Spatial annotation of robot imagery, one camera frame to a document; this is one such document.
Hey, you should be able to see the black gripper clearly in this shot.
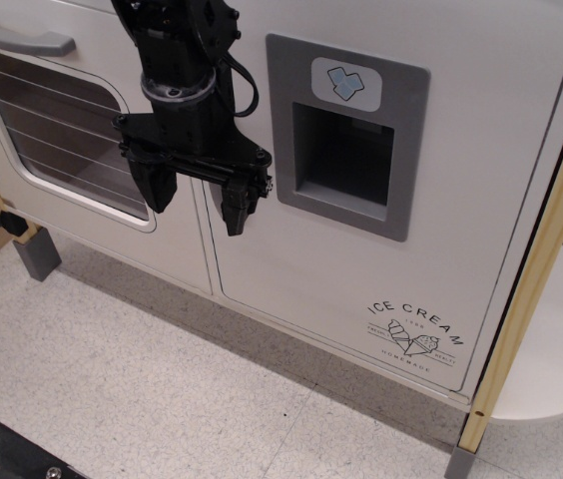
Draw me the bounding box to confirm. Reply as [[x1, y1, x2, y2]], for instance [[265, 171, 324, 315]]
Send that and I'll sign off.
[[113, 94, 272, 237]]

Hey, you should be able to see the white toy fridge door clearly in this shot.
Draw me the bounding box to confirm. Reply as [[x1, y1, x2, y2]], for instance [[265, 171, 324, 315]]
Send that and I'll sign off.
[[206, 1, 563, 403]]

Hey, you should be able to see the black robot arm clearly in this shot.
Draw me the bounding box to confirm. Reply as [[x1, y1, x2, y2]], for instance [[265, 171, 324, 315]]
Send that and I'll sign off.
[[113, 1, 272, 237]]

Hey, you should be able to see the grey ice dispenser panel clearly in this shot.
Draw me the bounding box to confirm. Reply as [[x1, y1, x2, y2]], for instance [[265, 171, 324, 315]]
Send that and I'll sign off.
[[266, 34, 431, 242]]

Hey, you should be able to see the white toy oven door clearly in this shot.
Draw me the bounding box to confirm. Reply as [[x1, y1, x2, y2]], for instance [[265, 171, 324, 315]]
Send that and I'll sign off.
[[0, 1, 212, 293]]

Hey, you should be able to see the black clamp knob left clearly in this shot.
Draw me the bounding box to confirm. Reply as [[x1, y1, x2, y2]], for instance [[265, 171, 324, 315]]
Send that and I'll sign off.
[[0, 211, 29, 238]]

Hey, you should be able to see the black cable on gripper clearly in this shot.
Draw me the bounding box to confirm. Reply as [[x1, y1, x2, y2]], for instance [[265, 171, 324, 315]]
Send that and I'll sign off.
[[224, 52, 260, 120]]

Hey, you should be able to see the grey left post foot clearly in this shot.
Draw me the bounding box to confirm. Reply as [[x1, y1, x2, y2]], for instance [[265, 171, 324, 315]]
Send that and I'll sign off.
[[13, 228, 62, 281]]

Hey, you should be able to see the grey post foot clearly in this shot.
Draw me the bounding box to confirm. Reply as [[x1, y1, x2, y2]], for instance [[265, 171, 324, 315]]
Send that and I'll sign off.
[[13, 228, 62, 281], [444, 446, 476, 479]]

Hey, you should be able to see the grey oven door handle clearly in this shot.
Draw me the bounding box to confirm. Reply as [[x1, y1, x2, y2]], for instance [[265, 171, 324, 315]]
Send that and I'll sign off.
[[0, 27, 76, 58]]

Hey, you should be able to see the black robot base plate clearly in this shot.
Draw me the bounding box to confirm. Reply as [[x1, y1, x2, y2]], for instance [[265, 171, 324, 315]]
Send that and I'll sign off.
[[0, 422, 87, 479]]

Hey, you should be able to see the grey right post foot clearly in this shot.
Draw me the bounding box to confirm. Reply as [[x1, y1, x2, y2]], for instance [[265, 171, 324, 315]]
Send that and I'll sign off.
[[444, 446, 476, 479]]

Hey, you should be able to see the light wooden corner post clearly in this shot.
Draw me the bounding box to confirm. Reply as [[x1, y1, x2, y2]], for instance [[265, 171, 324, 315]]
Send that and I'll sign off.
[[456, 149, 563, 455]]

